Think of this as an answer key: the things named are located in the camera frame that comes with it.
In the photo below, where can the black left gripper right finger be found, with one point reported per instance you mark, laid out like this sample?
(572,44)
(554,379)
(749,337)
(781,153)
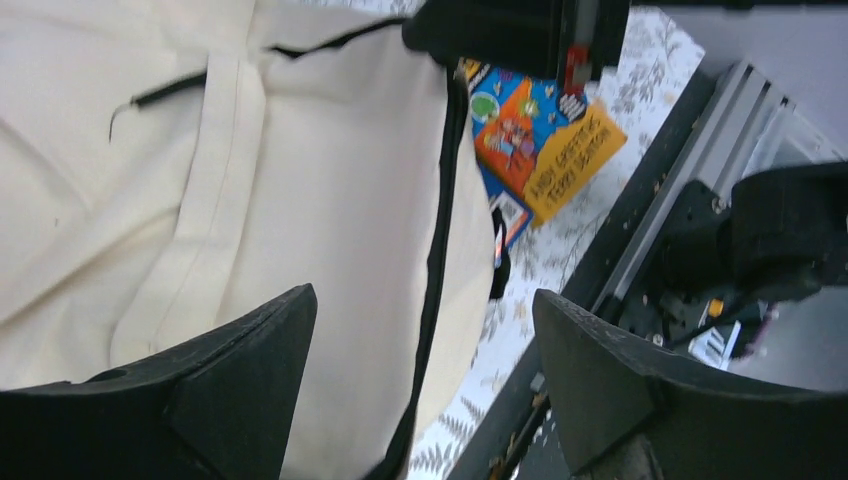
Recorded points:
(626,408)

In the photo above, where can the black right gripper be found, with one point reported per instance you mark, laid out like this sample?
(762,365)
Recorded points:
(569,41)

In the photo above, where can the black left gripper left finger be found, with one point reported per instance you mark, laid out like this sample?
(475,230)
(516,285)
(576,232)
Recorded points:
(218,406)

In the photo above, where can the beige canvas backpack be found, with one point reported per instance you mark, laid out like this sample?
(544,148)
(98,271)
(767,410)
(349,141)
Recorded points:
(168,167)

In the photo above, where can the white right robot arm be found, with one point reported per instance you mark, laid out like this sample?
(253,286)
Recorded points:
(775,235)

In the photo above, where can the yellow treehouse paperback book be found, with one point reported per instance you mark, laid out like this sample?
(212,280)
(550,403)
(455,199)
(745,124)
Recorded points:
(542,144)

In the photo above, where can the blue comic paperback book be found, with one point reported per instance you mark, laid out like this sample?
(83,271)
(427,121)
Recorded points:
(516,214)

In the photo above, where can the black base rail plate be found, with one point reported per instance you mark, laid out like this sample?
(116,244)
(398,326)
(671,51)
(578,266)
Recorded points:
(697,337)

